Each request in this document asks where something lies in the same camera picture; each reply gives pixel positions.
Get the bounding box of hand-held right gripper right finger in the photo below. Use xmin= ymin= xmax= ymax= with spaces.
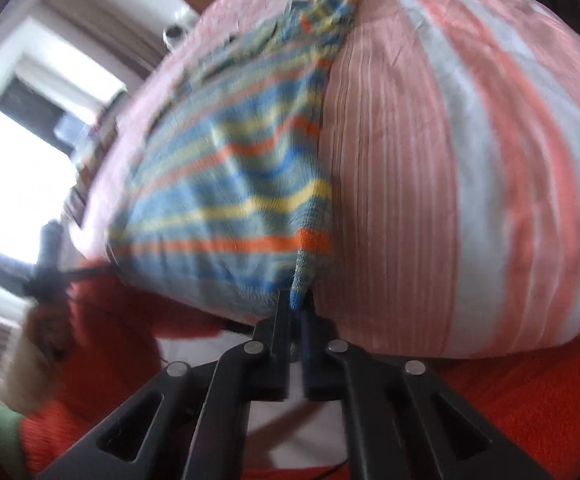
xmin=300 ymin=302 xmax=555 ymax=480

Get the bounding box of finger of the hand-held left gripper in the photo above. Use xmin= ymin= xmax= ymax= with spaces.
xmin=62 ymin=264 xmax=121 ymax=282

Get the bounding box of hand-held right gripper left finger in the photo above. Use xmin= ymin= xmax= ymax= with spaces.
xmin=37 ymin=287 xmax=293 ymax=480

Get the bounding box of striped knit sweater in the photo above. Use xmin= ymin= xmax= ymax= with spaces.
xmin=105 ymin=0 xmax=361 ymax=331

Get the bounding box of person's left hand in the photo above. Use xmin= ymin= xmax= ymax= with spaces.
xmin=0 ymin=297 xmax=76 ymax=416

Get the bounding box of window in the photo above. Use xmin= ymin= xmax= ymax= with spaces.
xmin=0 ymin=15 xmax=126 ymax=271

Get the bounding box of pink grey striped bedspread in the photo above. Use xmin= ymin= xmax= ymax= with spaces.
xmin=77 ymin=0 xmax=580 ymax=361

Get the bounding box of beige curtain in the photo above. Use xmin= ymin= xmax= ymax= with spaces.
xmin=45 ymin=0 xmax=165 ymax=81

